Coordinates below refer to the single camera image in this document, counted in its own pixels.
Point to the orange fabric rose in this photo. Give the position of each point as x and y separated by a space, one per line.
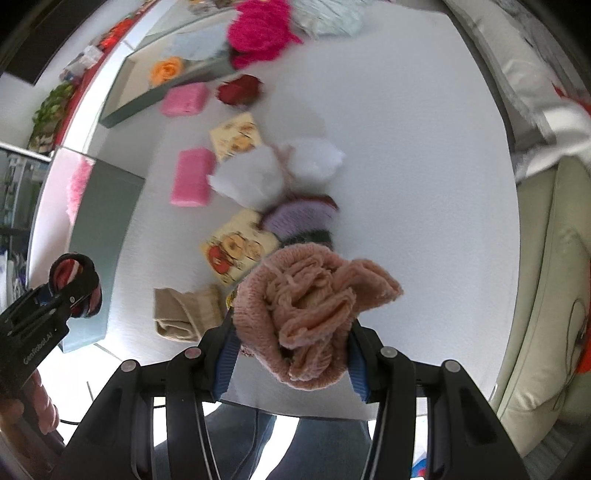
166 70

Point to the purple multicolour knitted hat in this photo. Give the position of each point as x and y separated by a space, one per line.
304 219

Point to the pale green fabric item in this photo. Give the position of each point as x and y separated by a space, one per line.
319 18

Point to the light blue foam sheet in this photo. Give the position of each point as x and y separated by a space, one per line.
197 45

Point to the near grey storage box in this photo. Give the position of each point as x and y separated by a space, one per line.
85 206

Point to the magenta fluffy yarn item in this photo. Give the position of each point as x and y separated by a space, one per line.
260 32

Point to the red fabric rose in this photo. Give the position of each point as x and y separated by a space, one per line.
240 92

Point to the pink foam sponge block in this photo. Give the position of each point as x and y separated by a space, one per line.
190 186

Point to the far grey storage box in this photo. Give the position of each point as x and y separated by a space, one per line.
131 91

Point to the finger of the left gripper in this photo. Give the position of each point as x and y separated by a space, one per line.
43 302

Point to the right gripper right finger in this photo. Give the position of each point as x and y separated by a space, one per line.
363 348

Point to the pink knitted hat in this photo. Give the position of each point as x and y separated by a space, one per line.
294 311

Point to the grey storage box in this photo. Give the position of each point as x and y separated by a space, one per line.
131 91
85 206

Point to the white fluffy stuffing bag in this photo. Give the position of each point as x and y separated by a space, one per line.
264 176

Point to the cream sofa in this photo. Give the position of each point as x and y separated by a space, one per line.
545 374

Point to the yellow cartoon tissue pack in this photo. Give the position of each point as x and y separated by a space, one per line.
237 246

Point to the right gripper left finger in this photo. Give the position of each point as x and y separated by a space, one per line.
219 347

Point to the beige folded cloth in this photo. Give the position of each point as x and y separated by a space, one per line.
186 316

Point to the green potted plant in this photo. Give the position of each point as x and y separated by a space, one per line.
52 110

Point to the white grey cushion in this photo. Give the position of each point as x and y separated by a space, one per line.
529 84

